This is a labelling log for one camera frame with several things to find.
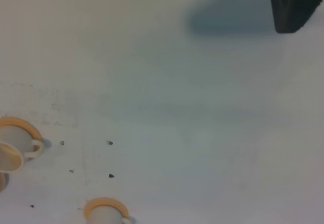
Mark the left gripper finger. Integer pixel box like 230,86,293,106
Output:
271,0,322,33

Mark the cream round teapot saucer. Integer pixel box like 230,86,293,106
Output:
0,172,7,192

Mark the far orange round coaster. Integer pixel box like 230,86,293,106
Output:
83,198,130,222

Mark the orange round coaster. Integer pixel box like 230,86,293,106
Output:
83,198,130,222
1,116,45,159

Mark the far white teacup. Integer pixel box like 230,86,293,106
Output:
86,206,132,224

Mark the white teacup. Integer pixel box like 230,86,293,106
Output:
1,126,44,173
86,206,132,224

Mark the near orange round coaster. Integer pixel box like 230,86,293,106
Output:
1,116,45,159

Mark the near white teacup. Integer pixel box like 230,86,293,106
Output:
1,126,44,173

